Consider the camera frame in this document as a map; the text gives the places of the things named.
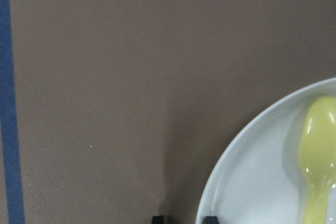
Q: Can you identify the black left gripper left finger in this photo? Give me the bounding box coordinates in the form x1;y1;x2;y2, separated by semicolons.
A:
151;215;165;224

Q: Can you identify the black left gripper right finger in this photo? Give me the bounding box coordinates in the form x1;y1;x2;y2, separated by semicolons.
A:
203;216;218;224

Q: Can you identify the white round plate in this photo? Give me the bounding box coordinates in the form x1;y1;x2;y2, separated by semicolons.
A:
196;78;335;223

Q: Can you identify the yellow plastic spoon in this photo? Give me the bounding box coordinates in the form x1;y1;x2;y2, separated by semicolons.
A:
299;96;335;223

